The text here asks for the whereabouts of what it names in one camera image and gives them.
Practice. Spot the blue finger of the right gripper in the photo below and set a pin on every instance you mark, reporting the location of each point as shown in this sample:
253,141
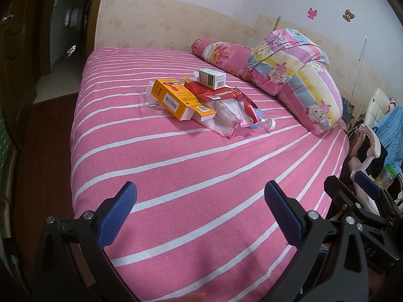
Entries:
367,185

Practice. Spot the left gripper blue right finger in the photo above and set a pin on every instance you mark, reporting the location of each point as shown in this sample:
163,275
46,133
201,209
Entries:
288,213

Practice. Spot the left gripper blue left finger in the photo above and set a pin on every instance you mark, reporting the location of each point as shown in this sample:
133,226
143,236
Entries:
113,212

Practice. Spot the clear plastic water bottle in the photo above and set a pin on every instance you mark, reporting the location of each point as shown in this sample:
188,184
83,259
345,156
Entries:
264,122

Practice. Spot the white pink-edged towel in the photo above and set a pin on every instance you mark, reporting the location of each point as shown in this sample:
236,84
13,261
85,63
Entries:
230,115

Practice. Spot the orange cardboard box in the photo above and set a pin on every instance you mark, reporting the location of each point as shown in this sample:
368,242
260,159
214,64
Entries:
179,101

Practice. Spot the large red package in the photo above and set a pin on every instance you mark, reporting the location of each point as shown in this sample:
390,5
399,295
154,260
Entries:
205,94

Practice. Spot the white green small carton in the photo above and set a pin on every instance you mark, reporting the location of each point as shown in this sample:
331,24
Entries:
211,78

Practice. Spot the green lidded plastic jar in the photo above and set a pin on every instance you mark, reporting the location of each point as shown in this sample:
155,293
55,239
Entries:
386,177

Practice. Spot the blue cloth on chair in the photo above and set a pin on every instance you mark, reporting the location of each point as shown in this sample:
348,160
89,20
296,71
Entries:
390,133

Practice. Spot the white office chair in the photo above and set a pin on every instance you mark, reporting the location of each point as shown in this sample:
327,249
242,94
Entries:
368,155

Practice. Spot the pink white striped bed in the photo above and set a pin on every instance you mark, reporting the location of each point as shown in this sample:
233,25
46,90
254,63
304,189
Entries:
200,223

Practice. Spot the folded cartoon sheep quilt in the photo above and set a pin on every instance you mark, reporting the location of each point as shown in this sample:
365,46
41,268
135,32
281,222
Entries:
294,69

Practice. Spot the pink floral bolster pillow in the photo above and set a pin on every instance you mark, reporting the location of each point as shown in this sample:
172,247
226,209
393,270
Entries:
229,57

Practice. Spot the dark bear wall sticker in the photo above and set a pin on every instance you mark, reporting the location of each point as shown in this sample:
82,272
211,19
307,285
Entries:
348,15

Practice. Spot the pink bear wall sticker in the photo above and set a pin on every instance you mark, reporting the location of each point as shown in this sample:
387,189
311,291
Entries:
311,13

